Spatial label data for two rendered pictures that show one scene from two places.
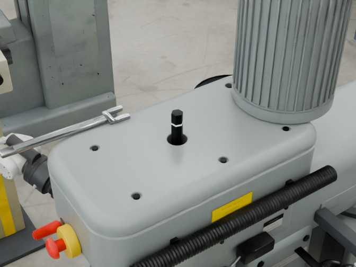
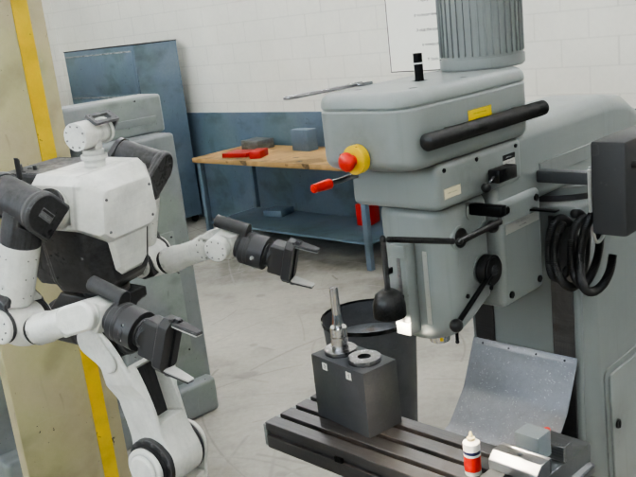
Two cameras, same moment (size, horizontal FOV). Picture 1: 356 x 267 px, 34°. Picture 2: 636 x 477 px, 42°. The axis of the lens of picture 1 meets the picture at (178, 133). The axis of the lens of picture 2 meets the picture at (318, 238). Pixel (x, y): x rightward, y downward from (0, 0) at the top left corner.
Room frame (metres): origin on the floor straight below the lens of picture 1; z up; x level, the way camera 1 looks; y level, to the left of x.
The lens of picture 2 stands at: (-0.94, 0.60, 2.04)
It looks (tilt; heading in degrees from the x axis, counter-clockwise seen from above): 15 degrees down; 349
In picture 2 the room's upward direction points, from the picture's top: 7 degrees counter-clockwise
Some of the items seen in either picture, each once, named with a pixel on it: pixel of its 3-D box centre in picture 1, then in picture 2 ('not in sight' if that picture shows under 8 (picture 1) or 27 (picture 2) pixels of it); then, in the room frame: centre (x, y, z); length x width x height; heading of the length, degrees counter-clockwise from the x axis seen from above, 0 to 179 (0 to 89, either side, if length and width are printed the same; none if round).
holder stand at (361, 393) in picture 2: not in sight; (355, 385); (1.11, 0.15, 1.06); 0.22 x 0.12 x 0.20; 26
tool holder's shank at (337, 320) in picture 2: not in sight; (335, 307); (1.16, 0.17, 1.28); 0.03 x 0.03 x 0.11
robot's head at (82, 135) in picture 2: not in sight; (90, 138); (1.11, 0.73, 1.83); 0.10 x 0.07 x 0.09; 142
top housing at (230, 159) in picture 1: (183, 168); (426, 115); (0.82, -0.01, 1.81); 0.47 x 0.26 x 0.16; 124
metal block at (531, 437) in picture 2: not in sight; (533, 443); (0.62, -0.13, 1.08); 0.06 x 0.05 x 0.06; 32
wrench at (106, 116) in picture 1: (65, 132); (327, 90); (0.83, 0.20, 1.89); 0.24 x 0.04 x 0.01; 121
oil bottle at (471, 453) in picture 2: not in sight; (471, 451); (0.73, -0.03, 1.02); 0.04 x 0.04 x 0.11
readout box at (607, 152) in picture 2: not in sight; (630, 180); (0.70, -0.43, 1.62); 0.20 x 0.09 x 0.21; 124
